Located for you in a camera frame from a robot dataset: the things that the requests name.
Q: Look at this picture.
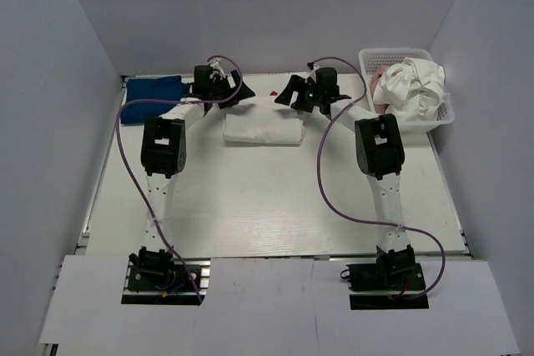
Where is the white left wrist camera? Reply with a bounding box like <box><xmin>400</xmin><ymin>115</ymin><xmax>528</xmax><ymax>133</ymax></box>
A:
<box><xmin>209</xmin><ymin>60</ymin><xmax>226</xmax><ymax>78</ymax></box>

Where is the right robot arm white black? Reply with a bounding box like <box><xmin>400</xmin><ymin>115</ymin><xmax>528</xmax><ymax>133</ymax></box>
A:
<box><xmin>275</xmin><ymin>63</ymin><xmax>415</xmax><ymax>273</ymax></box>

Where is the folded blue t shirt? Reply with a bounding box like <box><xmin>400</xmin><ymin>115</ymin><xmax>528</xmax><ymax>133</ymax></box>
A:
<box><xmin>119</xmin><ymin>75</ymin><xmax>193</xmax><ymax>126</ymax></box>

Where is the crumpled white t shirt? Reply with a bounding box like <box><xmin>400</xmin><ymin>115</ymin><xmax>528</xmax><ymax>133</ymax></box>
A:
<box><xmin>381</xmin><ymin>58</ymin><xmax>446</xmax><ymax>122</ymax></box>

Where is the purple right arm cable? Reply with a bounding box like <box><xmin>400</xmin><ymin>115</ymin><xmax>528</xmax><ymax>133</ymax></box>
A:
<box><xmin>306</xmin><ymin>56</ymin><xmax>446</xmax><ymax>298</ymax></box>

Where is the white Coca-Cola t shirt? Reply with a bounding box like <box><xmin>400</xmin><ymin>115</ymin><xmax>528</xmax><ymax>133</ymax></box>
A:
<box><xmin>223</xmin><ymin>96</ymin><xmax>305</xmax><ymax>147</ymax></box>

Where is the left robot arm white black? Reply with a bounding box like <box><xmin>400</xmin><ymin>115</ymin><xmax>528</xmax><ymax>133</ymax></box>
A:
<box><xmin>140</xmin><ymin>59</ymin><xmax>255</xmax><ymax>251</ymax></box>

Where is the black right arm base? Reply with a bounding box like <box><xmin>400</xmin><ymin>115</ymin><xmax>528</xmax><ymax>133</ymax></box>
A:
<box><xmin>340</xmin><ymin>263</ymin><xmax>429</xmax><ymax>311</ymax></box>

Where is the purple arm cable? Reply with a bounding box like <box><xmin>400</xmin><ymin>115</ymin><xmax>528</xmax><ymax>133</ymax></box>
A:
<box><xmin>116</xmin><ymin>54</ymin><xmax>243</xmax><ymax>305</ymax></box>
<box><xmin>306</xmin><ymin>56</ymin><xmax>446</xmax><ymax>298</ymax></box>

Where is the pink printed t shirt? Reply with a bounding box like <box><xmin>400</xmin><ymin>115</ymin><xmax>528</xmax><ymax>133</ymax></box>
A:
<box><xmin>370</xmin><ymin>65</ymin><xmax>390</xmax><ymax>114</ymax></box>

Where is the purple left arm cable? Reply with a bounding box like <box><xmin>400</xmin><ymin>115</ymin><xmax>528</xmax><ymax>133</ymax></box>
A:
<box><xmin>116</xmin><ymin>54</ymin><xmax>243</xmax><ymax>305</ymax></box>

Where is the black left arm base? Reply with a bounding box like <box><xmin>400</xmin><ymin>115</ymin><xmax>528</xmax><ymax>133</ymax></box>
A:
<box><xmin>121</xmin><ymin>247</ymin><xmax>208</xmax><ymax>306</ymax></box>

